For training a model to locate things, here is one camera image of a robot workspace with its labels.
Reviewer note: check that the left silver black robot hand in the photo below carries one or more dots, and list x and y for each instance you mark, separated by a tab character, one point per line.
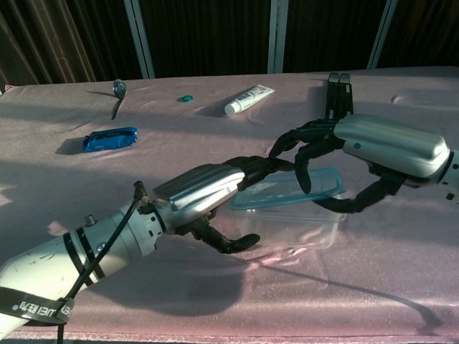
201	190

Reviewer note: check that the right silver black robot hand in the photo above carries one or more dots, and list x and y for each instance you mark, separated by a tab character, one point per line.
391	143

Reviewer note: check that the clear lid with blue rim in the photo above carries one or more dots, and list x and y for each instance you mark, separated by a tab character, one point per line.
272	193

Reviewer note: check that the clear plastic food container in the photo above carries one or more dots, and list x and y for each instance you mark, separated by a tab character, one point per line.
305	229

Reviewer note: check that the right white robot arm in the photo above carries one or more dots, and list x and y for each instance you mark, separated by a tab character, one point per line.
452	175

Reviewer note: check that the black folding stand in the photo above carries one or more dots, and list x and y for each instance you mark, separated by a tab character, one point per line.
339	96

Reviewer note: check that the small teal bottle cap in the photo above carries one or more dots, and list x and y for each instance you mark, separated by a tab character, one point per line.
185	98

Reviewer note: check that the white toothpaste tube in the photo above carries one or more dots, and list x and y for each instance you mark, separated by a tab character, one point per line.
247	100

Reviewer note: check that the blue snack packet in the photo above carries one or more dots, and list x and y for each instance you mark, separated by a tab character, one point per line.
111	139

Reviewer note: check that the pink tablecloth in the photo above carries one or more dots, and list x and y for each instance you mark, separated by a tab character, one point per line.
179	304

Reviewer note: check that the metal spoon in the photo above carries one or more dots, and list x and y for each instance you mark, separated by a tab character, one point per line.
116	107

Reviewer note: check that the dark brown pleated curtain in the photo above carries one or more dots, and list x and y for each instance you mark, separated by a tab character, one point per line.
215	36

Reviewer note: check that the white window frame post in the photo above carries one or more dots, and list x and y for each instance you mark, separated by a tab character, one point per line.
278	36
140	39
382	34

